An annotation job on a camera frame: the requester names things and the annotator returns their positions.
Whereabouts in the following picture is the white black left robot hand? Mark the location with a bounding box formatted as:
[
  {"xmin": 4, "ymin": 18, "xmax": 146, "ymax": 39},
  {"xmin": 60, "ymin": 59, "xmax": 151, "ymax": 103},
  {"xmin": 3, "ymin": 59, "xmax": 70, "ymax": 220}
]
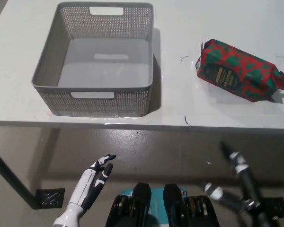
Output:
[{"xmin": 70, "ymin": 154, "xmax": 117, "ymax": 210}]

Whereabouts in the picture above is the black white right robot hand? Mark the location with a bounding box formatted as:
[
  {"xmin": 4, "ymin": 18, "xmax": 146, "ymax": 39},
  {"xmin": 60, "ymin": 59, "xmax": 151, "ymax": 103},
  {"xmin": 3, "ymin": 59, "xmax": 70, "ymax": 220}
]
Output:
[{"xmin": 202, "ymin": 140, "xmax": 262, "ymax": 210}]

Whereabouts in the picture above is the red green coffee bean bag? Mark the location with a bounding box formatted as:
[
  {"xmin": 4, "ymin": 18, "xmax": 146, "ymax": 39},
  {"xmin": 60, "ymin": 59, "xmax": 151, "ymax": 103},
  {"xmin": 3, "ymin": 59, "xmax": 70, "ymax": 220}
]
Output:
[{"xmin": 195, "ymin": 38, "xmax": 284, "ymax": 104}]

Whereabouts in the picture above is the black floor tape patch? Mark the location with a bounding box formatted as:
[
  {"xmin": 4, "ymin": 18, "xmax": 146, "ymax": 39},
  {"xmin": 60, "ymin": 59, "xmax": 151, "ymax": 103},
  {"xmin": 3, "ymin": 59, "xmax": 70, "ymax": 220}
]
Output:
[
  {"xmin": 260, "ymin": 197, "xmax": 284, "ymax": 216},
  {"xmin": 35, "ymin": 188, "xmax": 65, "ymax": 210}
]

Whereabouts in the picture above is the black teal robot torso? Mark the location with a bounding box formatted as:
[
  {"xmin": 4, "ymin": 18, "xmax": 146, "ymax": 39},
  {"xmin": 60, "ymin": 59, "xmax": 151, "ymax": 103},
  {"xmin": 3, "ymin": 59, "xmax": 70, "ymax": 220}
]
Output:
[{"xmin": 105, "ymin": 182, "xmax": 220, "ymax": 227}]

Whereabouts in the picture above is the black metal table leg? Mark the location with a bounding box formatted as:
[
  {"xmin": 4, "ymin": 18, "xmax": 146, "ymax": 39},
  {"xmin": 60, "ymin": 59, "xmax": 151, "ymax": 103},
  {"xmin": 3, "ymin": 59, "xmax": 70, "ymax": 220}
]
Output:
[{"xmin": 0, "ymin": 144, "xmax": 42, "ymax": 210}]

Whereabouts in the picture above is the grey perforated plastic basket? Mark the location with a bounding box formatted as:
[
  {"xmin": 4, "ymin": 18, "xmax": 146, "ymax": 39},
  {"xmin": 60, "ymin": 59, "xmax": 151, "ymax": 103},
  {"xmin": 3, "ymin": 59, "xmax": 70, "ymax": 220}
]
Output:
[{"xmin": 30, "ymin": 2, "xmax": 154, "ymax": 117}]

